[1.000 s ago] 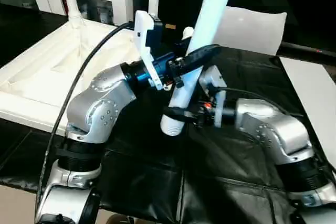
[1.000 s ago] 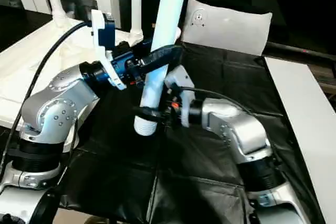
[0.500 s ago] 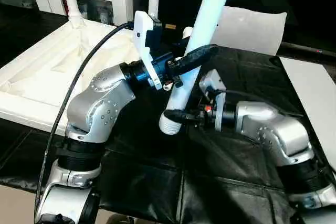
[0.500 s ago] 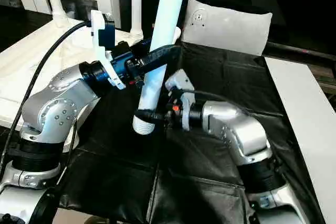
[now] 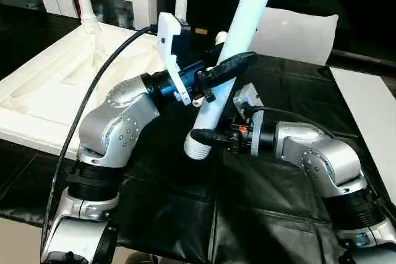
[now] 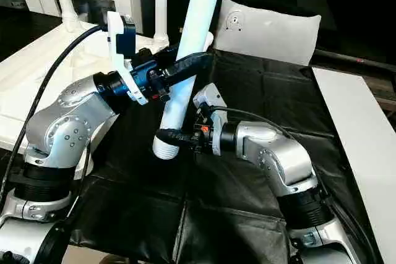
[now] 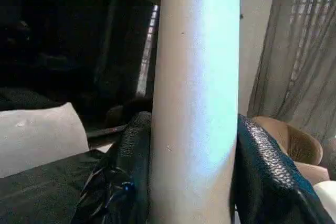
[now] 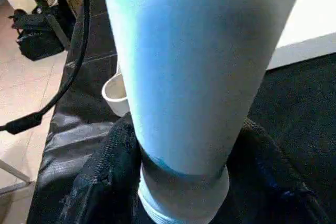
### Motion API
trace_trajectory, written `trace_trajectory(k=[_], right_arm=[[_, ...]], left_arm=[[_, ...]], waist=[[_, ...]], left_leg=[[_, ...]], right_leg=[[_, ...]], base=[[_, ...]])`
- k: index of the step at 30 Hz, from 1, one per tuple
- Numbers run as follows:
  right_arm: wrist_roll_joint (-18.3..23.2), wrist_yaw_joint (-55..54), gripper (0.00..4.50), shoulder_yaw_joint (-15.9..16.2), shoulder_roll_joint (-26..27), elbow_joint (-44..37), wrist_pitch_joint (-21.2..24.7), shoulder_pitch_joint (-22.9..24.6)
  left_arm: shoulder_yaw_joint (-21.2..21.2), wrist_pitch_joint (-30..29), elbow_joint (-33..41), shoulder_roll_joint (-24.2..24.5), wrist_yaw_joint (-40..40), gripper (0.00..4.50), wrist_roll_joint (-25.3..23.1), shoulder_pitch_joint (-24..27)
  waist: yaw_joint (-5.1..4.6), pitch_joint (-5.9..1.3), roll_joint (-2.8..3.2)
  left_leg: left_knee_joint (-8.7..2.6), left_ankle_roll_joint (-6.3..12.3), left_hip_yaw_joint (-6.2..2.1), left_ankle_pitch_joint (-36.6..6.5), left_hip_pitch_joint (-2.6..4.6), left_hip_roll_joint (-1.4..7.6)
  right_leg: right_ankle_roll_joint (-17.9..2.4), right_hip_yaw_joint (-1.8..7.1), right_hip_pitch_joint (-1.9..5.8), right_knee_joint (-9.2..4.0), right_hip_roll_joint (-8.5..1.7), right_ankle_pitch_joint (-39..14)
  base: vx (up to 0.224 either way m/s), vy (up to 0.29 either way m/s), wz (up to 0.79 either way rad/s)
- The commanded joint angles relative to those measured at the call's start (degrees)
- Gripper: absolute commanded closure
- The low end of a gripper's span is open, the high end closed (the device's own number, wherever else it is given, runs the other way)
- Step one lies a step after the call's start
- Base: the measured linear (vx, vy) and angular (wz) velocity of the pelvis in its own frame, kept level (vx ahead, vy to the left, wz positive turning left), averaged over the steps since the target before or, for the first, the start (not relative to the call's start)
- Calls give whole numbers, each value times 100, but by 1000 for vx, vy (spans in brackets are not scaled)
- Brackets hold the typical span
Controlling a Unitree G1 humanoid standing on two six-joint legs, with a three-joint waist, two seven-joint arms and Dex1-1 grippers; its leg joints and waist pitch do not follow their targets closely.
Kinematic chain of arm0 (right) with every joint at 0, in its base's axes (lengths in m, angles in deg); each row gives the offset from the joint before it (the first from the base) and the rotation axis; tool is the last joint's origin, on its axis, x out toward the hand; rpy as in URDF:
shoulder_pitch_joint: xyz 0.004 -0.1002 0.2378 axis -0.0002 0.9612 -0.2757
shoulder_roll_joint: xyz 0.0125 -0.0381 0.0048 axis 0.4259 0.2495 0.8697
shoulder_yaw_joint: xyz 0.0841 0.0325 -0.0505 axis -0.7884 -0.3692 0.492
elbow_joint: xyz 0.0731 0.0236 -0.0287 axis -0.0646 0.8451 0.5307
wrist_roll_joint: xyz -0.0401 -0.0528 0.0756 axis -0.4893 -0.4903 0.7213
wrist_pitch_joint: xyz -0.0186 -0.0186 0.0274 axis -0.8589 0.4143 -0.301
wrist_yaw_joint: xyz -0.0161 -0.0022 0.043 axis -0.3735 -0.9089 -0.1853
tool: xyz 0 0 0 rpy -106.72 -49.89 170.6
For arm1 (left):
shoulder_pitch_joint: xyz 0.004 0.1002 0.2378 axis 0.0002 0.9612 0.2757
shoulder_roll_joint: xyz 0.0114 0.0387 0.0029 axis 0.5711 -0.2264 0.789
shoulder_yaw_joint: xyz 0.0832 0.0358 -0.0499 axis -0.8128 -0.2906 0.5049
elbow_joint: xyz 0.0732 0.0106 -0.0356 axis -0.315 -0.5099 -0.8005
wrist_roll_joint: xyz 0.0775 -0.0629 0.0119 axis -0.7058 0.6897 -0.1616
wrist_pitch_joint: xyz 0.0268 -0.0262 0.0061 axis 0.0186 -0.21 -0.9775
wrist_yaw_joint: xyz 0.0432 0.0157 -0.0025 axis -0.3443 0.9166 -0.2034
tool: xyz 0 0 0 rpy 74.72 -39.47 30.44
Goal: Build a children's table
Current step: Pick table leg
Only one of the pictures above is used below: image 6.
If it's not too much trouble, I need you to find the white plastic bag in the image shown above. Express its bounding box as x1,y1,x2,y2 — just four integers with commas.
213,0,323,67

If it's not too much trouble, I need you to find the flat white board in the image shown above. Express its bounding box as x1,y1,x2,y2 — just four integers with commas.
312,66,396,264

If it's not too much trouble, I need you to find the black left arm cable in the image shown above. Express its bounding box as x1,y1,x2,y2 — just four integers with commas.
0,24,119,212

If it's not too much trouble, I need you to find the black work mat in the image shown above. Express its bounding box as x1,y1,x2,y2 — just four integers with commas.
0,7,384,264

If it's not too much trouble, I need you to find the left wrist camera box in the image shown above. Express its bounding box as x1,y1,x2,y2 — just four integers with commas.
106,11,150,106

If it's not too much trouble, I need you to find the white plastic table top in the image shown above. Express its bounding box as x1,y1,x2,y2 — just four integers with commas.
0,22,181,176

